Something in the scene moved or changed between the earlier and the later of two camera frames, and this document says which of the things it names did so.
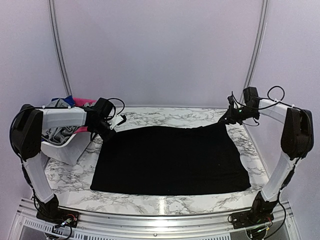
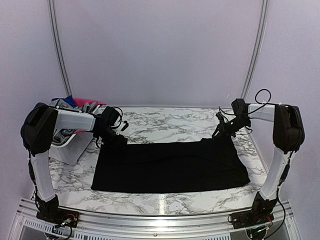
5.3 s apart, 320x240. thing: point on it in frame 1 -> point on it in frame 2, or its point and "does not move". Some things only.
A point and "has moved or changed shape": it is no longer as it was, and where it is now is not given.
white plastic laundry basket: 69,152 does not move
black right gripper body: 237,116 -> 229,130
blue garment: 69,99 does not move
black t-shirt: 162,159 has moved or changed shape
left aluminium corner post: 61,55 does not move
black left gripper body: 99,130 -> 112,142
